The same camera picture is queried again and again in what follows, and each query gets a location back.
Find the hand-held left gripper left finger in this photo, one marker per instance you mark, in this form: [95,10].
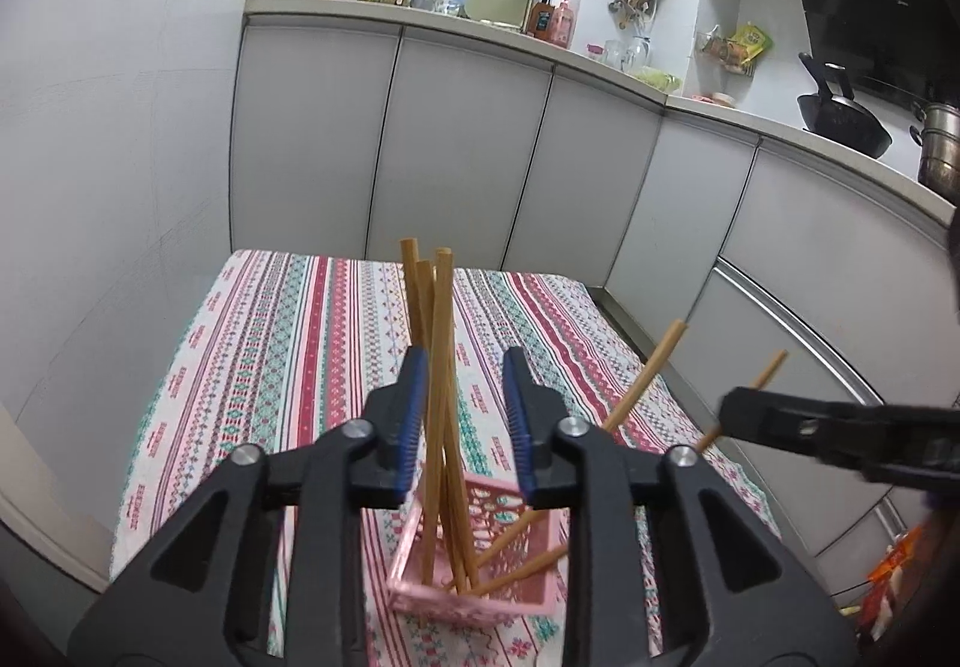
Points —
[409,416]

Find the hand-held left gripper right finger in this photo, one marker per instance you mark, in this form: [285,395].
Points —
[521,427]

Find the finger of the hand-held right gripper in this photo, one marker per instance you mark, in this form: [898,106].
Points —
[780,423]

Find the pink perforated utensil holder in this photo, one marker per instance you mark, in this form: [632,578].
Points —
[487,611]

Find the striped patterned tablecloth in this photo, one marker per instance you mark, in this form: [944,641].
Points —
[300,352]

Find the red plastic bag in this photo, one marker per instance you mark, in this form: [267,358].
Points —
[889,562]

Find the grey kitchen cabinets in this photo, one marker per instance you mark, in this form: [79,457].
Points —
[450,135]

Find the black wok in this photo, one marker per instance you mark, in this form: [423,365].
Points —
[847,123]

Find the steel steamer pot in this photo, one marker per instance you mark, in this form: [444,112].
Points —
[939,150]

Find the white kitchen countertop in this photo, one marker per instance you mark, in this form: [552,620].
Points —
[712,112]

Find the green bowl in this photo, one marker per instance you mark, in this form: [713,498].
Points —
[660,80]

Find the yellow green snack bag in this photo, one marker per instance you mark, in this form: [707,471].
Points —
[751,41]

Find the red lidded clear container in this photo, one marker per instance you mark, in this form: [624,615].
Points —
[595,51]

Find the clear glass jar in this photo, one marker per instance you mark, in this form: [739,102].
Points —
[638,52]
[613,54]

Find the pink soap bottle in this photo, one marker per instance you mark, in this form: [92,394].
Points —
[562,24]

